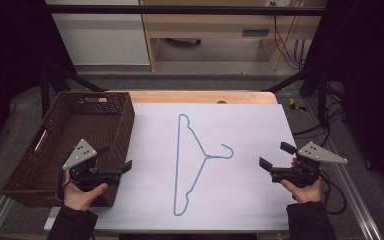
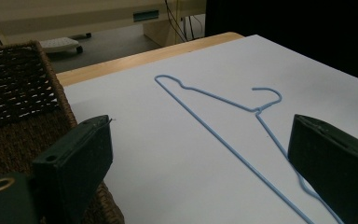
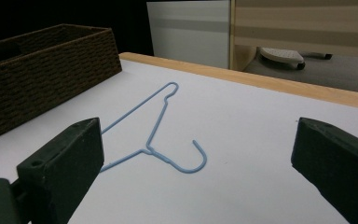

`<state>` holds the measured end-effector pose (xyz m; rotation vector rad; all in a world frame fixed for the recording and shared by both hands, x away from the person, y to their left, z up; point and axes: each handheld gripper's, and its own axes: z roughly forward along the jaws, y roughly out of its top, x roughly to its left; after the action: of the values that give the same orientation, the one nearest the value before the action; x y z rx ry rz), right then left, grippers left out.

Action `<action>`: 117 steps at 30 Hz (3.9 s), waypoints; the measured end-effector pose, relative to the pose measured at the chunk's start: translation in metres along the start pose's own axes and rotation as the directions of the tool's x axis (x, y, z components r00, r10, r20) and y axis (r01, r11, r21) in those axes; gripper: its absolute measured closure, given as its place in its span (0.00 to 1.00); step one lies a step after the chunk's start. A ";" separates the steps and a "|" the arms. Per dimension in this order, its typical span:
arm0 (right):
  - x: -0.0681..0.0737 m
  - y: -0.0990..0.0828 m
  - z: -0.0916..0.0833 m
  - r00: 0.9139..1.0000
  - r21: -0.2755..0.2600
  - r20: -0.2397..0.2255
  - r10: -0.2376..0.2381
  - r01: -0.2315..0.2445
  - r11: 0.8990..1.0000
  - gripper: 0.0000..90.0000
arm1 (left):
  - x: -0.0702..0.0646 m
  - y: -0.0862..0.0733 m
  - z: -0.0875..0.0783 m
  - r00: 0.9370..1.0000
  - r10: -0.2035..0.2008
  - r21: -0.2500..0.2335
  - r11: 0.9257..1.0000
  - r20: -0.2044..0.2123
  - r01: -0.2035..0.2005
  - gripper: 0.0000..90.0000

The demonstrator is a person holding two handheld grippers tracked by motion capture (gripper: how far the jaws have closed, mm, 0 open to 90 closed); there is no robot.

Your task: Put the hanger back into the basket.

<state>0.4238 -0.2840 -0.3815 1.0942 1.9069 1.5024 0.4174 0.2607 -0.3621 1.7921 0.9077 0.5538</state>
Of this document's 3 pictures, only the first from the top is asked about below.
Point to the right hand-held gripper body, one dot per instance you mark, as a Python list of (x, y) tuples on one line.
[(308, 166)]

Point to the white cabinet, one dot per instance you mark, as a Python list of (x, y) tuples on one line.
[(103, 36)]

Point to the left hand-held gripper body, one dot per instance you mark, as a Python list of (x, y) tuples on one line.
[(80, 155)]

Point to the black horizontal frame bar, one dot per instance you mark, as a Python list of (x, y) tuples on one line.
[(180, 10)]

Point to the black metal frame strut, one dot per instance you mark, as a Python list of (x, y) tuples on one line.
[(321, 96), (45, 90)]

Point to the person's left hand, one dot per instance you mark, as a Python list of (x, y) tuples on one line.
[(76, 198)]

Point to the person's right hand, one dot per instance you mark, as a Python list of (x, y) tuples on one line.
[(308, 195)]

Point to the light wooden desk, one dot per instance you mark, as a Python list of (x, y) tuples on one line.
[(206, 23)]

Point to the yellow and black tool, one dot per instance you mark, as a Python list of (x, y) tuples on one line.
[(294, 105)]

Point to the black curtain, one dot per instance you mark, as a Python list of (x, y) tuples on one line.
[(10, 50), (370, 66)]

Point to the brown woven plastic basket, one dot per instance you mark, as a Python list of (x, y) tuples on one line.
[(80, 123)]

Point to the white table sheet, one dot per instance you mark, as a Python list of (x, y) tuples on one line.
[(246, 200)]

